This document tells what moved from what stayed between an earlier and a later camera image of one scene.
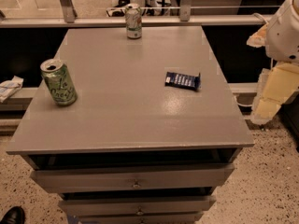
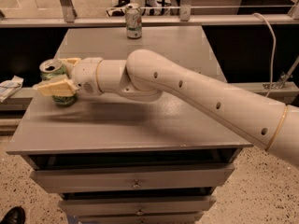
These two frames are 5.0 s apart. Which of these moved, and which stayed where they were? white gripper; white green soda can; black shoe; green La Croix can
Moved: white gripper
Stayed: white green soda can; black shoe; green La Croix can
